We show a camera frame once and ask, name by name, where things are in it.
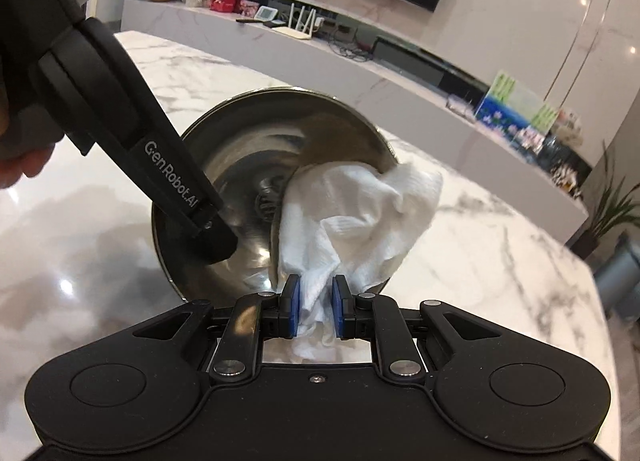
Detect long-leaf potted plant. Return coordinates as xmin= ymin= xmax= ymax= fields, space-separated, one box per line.
xmin=575 ymin=141 xmax=640 ymax=258

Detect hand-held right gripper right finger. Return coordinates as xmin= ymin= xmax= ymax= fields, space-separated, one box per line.
xmin=331 ymin=275 xmax=503 ymax=383

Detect white cloth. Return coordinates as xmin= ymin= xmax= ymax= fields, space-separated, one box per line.
xmin=272 ymin=161 xmax=445 ymax=359

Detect colourful flower painting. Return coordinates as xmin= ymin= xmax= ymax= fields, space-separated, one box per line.
xmin=472 ymin=70 xmax=562 ymax=143

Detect stainless steel bowl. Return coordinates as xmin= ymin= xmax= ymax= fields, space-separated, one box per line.
xmin=151 ymin=86 xmax=401 ymax=303

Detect white router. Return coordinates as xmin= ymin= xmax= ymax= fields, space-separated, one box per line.
xmin=270 ymin=4 xmax=322 ymax=42

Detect grey trash bin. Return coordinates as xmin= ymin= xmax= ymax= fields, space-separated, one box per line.
xmin=595 ymin=233 xmax=640 ymax=323

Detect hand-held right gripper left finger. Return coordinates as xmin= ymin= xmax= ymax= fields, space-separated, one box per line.
xmin=131 ymin=273 xmax=302 ymax=383

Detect black soundbar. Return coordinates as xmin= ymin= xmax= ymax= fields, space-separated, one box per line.
xmin=374 ymin=36 xmax=493 ymax=93

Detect dark bag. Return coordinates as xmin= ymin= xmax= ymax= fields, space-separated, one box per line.
xmin=543 ymin=134 xmax=577 ymax=168

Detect person's left hand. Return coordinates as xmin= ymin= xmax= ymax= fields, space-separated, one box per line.
xmin=0 ymin=148 xmax=55 ymax=190

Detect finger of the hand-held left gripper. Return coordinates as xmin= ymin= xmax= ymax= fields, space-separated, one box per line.
xmin=186 ymin=204 xmax=238 ymax=265

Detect black and white figurines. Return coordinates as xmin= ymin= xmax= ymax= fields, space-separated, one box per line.
xmin=552 ymin=166 xmax=586 ymax=198

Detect tangled black cables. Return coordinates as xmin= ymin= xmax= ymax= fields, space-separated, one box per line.
xmin=327 ymin=35 xmax=374 ymax=63

